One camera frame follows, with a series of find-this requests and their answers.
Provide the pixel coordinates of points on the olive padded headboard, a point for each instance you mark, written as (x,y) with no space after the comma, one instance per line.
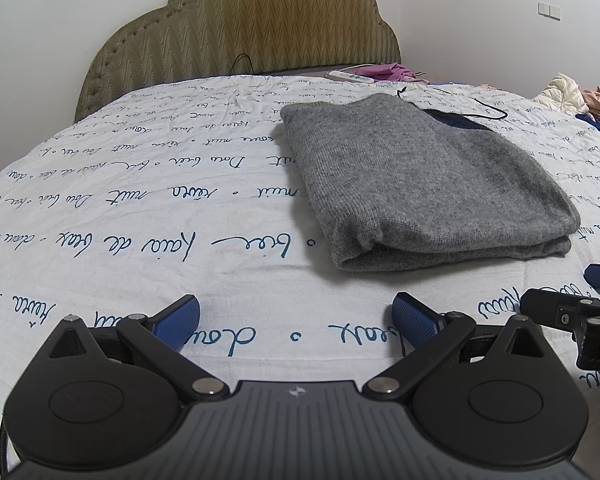
(240,20)

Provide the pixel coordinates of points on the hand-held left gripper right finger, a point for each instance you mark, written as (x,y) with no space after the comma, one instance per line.
(415,320)

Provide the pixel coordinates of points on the grey sweater with navy sleeves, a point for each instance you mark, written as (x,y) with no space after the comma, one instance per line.
(420,180)

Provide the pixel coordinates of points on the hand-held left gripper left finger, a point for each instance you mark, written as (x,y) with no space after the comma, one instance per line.
(176,321)

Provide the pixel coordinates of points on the white power strip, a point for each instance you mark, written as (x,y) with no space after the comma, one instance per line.
(350,76)

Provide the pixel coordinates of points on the white printed bed sheet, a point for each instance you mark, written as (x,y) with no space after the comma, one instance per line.
(155,200)

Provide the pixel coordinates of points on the white light switch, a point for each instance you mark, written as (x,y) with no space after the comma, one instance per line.
(549,10)

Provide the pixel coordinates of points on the purple cloth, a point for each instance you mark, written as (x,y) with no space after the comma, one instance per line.
(390,72)

